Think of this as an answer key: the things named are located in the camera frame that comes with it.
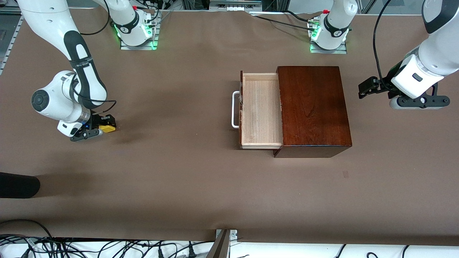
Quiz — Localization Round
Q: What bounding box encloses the light wood drawer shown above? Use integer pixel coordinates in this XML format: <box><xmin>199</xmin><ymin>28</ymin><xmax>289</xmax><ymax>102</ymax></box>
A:
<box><xmin>239</xmin><ymin>71</ymin><xmax>284</xmax><ymax>150</ymax></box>

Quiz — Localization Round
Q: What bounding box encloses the white metal drawer handle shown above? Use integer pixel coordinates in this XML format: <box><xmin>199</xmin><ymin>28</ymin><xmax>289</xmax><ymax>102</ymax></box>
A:
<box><xmin>232</xmin><ymin>91</ymin><xmax>241</xmax><ymax>129</ymax></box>

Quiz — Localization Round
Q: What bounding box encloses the dark brown wooden cabinet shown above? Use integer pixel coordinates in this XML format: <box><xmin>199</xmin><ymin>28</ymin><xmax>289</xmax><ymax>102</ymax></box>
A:
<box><xmin>273</xmin><ymin>66</ymin><xmax>352</xmax><ymax>158</ymax></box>

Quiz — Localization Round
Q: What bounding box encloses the black rounded cylinder object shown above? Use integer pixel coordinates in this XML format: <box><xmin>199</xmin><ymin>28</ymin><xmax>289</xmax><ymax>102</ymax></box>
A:
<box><xmin>0</xmin><ymin>172</ymin><xmax>41</xmax><ymax>199</ymax></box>

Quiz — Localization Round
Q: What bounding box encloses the black right arm wrist cable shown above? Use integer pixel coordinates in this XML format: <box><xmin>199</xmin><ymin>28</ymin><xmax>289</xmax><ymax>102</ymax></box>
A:
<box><xmin>70</xmin><ymin>73</ymin><xmax>117</xmax><ymax>116</ymax></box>

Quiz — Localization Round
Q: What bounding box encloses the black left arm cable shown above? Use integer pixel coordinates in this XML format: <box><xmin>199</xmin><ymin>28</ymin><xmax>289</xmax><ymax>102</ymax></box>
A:
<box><xmin>373</xmin><ymin>0</ymin><xmax>394</xmax><ymax>91</ymax></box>

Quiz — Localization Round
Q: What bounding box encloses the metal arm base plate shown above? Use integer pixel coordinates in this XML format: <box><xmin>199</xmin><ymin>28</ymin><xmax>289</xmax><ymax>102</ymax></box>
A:
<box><xmin>120</xmin><ymin>10</ymin><xmax>159</xmax><ymax>51</ymax></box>
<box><xmin>310</xmin><ymin>40</ymin><xmax>347</xmax><ymax>54</ymax></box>

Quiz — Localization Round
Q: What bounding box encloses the black right arm base cable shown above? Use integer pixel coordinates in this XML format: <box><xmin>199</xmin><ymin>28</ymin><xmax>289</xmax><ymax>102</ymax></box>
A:
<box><xmin>80</xmin><ymin>0</ymin><xmax>110</xmax><ymax>36</ymax></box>

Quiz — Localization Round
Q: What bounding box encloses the black cable on table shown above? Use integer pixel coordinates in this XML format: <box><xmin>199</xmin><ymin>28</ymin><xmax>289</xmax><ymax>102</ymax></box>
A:
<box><xmin>251</xmin><ymin>10</ymin><xmax>321</xmax><ymax>30</ymax></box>

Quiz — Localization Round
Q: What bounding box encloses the aluminium frame rail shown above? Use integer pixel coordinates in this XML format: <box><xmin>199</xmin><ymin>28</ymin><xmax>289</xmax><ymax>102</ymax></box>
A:
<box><xmin>0</xmin><ymin>14</ymin><xmax>24</xmax><ymax>76</ymax></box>

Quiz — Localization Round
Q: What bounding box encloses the black arched cable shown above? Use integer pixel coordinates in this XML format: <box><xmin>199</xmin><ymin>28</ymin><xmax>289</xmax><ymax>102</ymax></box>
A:
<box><xmin>0</xmin><ymin>219</ymin><xmax>54</xmax><ymax>240</ymax></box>

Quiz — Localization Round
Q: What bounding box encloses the black cable tangle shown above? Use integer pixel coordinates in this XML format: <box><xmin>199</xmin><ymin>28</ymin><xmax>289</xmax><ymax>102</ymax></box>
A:
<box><xmin>0</xmin><ymin>235</ymin><xmax>216</xmax><ymax>258</ymax></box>

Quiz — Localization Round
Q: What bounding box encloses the metal frame rail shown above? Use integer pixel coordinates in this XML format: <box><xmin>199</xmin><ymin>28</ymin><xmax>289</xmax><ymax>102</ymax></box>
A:
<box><xmin>209</xmin><ymin>0</ymin><xmax>263</xmax><ymax>12</ymax></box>

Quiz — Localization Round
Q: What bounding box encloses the grey metal post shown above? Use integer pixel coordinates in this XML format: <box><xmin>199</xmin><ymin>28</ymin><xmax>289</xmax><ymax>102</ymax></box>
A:
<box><xmin>206</xmin><ymin>229</ymin><xmax>232</xmax><ymax>258</ymax></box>

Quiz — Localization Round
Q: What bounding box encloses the metal corner bracket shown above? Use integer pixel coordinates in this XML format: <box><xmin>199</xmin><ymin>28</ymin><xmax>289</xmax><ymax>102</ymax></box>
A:
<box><xmin>215</xmin><ymin>229</ymin><xmax>238</xmax><ymax>240</ymax></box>

